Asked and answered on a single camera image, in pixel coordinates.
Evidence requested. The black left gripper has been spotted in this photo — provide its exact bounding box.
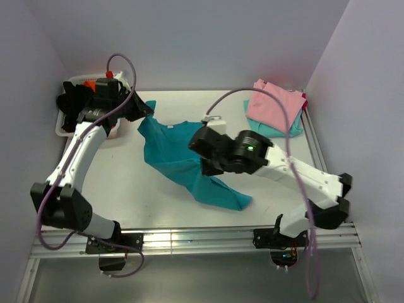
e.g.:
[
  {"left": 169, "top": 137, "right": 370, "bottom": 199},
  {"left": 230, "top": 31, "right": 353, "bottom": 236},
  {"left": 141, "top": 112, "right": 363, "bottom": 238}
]
[{"left": 112, "top": 86, "right": 153, "bottom": 122}]

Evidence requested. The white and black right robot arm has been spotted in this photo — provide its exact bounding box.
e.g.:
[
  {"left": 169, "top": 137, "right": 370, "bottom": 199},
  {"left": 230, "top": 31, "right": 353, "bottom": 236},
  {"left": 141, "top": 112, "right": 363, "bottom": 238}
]
[{"left": 189, "top": 126, "right": 352, "bottom": 246}]

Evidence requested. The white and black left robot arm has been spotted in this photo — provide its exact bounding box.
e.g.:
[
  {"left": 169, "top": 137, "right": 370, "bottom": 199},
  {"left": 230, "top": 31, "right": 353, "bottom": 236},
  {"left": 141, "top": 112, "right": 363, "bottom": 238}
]
[{"left": 30, "top": 92, "right": 153, "bottom": 252}]

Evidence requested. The white plastic laundry basket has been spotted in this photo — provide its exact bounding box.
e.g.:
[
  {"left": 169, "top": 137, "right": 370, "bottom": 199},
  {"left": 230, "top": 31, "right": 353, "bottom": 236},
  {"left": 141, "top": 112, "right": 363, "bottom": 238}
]
[{"left": 55, "top": 71, "right": 129, "bottom": 139}]

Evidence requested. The folded light teal t shirt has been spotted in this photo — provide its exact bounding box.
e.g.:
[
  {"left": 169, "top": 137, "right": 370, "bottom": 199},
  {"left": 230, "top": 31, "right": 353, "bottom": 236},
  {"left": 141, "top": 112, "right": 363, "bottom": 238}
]
[{"left": 247, "top": 101, "right": 307, "bottom": 138}]

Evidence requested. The orange t shirt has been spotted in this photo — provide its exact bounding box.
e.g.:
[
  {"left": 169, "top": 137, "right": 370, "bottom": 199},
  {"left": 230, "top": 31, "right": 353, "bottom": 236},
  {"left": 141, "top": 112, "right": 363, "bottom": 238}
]
[{"left": 83, "top": 80, "right": 96, "bottom": 92}]

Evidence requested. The folded pink t shirt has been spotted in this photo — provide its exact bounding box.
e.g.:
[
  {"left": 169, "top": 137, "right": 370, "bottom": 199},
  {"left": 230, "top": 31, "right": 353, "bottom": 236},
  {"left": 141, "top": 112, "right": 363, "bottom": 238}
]
[{"left": 244, "top": 79, "right": 304, "bottom": 134}]

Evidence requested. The black t shirt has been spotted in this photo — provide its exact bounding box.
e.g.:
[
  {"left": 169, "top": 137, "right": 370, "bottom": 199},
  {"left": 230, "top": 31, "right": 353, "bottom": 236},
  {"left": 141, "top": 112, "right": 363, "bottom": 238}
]
[{"left": 56, "top": 81, "right": 94, "bottom": 131}]

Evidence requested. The folded red t shirt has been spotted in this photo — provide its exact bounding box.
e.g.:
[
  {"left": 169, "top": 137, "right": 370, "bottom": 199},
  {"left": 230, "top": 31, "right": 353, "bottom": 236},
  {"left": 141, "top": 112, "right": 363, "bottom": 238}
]
[{"left": 301, "top": 93, "right": 308, "bottom": 111}]

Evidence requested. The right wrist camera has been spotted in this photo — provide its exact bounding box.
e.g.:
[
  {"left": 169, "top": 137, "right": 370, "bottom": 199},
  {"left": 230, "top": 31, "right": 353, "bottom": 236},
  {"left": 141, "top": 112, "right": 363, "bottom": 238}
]
[{"left": 201, "top": 115, "right": 227, "bottom": 135}]

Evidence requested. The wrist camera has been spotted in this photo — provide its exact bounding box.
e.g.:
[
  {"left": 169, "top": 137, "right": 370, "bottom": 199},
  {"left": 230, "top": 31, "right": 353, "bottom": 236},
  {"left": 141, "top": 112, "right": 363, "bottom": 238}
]
[
  {"left": 201, "top": 115, "right": 227, "bottom": 135},
  {"left": 94, "top": 71, "right": 131, "bottom": 102}
]

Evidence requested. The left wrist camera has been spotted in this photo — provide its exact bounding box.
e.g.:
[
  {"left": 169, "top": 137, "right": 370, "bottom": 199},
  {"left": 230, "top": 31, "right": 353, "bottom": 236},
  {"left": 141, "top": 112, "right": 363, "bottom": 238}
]
[{"left": 94, "top": 71, "right": 131, "bottom": 102}]

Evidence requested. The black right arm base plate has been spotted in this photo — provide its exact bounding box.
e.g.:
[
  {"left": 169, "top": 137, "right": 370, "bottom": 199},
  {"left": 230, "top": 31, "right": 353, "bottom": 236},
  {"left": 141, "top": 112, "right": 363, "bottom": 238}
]
[{"left": 252, "top": 227, "right": 307, "bottom": 250}]

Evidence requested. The aluminium right side rail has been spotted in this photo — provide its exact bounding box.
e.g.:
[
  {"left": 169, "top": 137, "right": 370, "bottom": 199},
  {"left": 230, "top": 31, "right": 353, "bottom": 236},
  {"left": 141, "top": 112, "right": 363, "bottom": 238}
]
[{"left": 301, "top": 107, "right": 345, "bottom": 223}]

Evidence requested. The aluminium front frame rail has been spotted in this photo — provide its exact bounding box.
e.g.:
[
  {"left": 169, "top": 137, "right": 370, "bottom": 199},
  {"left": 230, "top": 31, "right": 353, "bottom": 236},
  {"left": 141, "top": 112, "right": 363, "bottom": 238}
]
[{"left": 30, "top": 223, "right": 361, "bottom": 259}]

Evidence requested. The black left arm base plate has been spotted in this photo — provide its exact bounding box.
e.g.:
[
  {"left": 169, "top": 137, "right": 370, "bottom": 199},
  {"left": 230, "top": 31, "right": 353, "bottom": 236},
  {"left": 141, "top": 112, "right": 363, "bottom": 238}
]
[{"left": 85, "top": 233, "right": 144, "bottom": 254}]

